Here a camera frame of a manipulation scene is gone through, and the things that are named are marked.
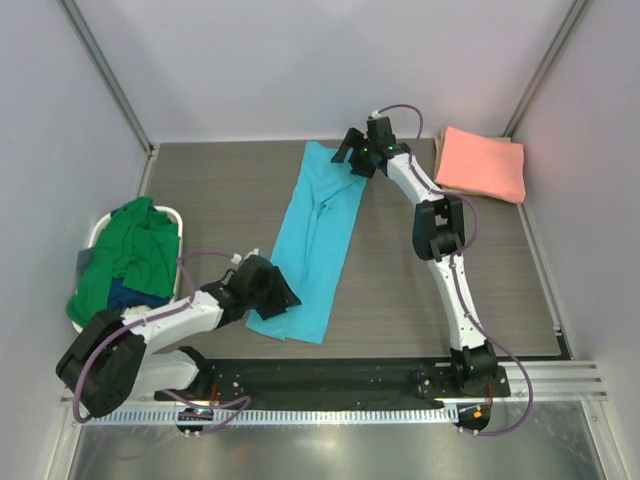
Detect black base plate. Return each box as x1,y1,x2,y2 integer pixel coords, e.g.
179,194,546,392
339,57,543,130
152,357,512,402

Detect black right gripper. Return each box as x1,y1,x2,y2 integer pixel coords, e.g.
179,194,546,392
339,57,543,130
330,130,374,180

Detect white garment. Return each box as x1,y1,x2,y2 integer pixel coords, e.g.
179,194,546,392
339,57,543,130
122,305,152,316

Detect aluminium frame rail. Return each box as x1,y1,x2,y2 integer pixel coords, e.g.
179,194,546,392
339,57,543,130
59,359,610,407

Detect white laundry basket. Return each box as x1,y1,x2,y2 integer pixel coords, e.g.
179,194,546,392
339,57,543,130
71,203,185,335

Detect grey garment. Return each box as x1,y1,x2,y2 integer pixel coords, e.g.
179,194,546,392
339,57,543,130
75,247,95,282

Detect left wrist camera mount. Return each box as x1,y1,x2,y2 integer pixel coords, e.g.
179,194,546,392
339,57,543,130
230,248,260,265

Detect green t shirt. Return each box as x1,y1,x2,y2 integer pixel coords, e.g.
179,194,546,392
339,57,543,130
67,196,180,324

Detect white slotted cable duct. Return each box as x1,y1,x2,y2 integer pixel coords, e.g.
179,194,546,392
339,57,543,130
87,403,458,427

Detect light blue t shirt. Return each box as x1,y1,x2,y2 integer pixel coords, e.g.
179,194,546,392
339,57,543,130
246,142,367,344

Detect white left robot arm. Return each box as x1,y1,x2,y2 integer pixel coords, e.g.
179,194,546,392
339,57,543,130
55,253,301,423

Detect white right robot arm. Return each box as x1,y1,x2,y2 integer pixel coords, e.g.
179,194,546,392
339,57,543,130
331,112,498,396

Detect navy blue t shirt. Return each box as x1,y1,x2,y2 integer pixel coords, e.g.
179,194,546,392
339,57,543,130
107,279,169,311

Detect pink folded t shirt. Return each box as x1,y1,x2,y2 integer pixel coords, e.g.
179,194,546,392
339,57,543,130
435,126,526,204

